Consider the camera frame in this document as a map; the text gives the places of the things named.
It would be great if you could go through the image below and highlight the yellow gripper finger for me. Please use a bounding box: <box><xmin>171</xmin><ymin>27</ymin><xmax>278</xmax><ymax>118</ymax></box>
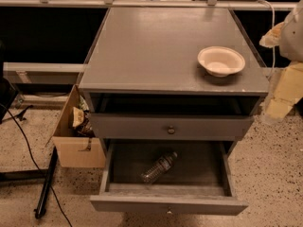
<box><xmin>259</xmin><ymin>22</ymin><xmax>284</xmax><ymax>48</ymax></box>
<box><xmin>265</xmin><ymin>61</ymin><xmax>303</xmax><ymax>120</ymax></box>

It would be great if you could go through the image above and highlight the clear plastic water bottle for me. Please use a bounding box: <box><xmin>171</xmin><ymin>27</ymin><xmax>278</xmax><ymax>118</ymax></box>
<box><xmin>141</xmin><ymin>151</ymin><xmax>178</xmax><ymax>183</ymax></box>

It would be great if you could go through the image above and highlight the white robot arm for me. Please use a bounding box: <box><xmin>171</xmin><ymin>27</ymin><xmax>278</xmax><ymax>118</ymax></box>
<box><xmin>259</xmin><ymin>5</ymin><xmax>303</xmax><ymax>121</ymax></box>

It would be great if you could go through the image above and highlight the grey wooden drawer cabinet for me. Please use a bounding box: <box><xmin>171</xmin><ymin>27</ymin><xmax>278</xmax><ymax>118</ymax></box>
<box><xmin>78</xmin><ymin>7</ymin><xmax>271</xmax><ymax>156</ymax></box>

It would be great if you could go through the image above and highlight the round brass drawer knob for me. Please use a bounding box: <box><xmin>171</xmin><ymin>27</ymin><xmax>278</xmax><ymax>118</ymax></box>
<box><xmin>168</xmin><ymin>126</ymin><xmax>175</xmax><ymax>134</ymax></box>

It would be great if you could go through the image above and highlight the open grey middle drawer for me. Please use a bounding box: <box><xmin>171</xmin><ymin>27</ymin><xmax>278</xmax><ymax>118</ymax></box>
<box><xmin>90</xmin><ymin>140</ymin><xmax>248</xmax><ymax>216</ymax></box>

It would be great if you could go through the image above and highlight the closed grey upper drawer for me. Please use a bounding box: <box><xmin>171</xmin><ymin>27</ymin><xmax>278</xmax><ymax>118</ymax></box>
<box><xmin>90</xmin><ymin>113</ymin><xmax>254</xmax><ymax>141</ymax></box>

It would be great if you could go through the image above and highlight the white paper bowl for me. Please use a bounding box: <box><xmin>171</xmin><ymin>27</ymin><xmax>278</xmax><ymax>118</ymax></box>
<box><xmin>197</xmin><ymin>46</ymin><xmax>245</xmax><ymax>78</ymax></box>

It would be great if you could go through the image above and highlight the snack bag in box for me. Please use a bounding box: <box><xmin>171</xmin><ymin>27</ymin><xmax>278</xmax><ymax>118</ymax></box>
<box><xmin>72</xmin><ymin>96</ymin><xmax>95</xmax><ymax>137</ymax></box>

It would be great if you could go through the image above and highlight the brown cardboard box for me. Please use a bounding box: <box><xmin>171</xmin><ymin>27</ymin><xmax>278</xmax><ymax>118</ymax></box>
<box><xmin>52</xmin><ymin>85</ymin><xmax>106</xmax><ymax>168</ymax></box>

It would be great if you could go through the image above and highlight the black metal floor bar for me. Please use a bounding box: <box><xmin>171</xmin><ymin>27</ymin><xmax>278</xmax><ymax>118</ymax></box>
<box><xmin>34</xmin><ymin>148</ymin><xmax>58</xmax><ymax>219</ymax></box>

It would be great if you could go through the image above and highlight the white hanging cable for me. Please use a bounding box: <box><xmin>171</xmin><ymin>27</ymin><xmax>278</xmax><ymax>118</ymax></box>
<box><xmin>257</xmin><ymin>0</ymin><xmax>276</xmax><ymax>79</ymax></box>

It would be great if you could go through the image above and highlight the grey metal rail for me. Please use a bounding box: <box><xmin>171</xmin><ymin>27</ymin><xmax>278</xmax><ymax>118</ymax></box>
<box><xmin>4</xmin><ymin>62</ymin><xmax>85</xmax><ymax>84</ymax></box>

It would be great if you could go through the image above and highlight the black floor cable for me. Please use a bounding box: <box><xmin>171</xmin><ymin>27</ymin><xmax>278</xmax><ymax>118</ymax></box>
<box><xmin>0</xmin><ymin>103</ymin><xmax>74</xmax><ymax>227</ymax></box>

